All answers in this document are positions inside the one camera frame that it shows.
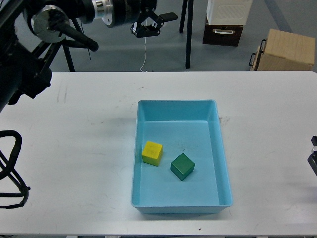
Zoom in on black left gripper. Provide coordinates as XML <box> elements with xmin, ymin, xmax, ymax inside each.
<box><xmin>92</xmin><ymin>0</ymin><xmax>178</xmax><ymax>38</ymax></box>

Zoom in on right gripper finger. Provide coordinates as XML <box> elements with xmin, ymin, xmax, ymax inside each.
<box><xmin>307</xmin><ymin>135</ymin><xmax>317</xmax><ymax>174</ymax></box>

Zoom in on yellow cube block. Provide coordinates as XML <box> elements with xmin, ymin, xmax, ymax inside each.
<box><xmin>141</xmin><ymin>141</ymin><xmax>163</xmax><ymax>166</ymax></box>

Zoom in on green cube block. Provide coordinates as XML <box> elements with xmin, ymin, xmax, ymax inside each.
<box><xmin>170</xmin><ymin>153</ymin><xmax>195</xmax><ymax>181</ymax></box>

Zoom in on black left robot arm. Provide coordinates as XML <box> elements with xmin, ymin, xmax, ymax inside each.
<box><xmin>0</xmin><ymin>0</ymin><xmax>178</xmax><ymax>107</ymax></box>

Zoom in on wooden plywood box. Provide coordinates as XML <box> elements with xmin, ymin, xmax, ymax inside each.
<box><xmin>249</xmin><ymin>29</ymin><xmax>316</xmax><ymax>71</ymax></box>

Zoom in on black right table legs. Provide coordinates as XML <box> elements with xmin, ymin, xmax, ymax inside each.
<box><xmin>179</xmin><ymin>0</ymin><xmax>194</xmax><ymax>69</ymax></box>

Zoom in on black table legs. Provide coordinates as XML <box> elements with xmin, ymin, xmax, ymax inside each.
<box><xmin>179</xmin><ymin>0</ymin><xmax>194</xmax><ymax>69</ymax></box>
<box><xmin>61</xmin><ymin>18</ymin><xmax>85</xmax><ymax>72</ymax></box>

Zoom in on black left table legs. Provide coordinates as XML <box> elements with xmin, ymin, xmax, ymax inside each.
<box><xmin>61</xmin><ymin>18</ymin><xmax>85</xmax><ymax>72</ymax></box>

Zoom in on light blue plastic bin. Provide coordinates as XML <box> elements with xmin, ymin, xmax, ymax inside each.
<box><xmin>131</xmin><ymin>100</ymin><xmax>233</xmax><ymax>214</ymax></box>

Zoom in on white hanging cord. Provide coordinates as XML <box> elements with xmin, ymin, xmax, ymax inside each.
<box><xmin>140</xmin><ymin>36</ymin><xmax>155</xmax><ymax>73</ymax></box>

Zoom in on black crate with handle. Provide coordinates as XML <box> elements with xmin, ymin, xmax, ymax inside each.
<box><xmin>203</xmin><ymin>19</ymin><xmax>244</xmax><ymax>47</ymax></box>

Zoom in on black cable loop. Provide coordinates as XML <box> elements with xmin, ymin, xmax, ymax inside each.
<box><xmin>0</xmin><ymin>130</ymin><xmax>31</xmax><ymax>209</ymax></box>

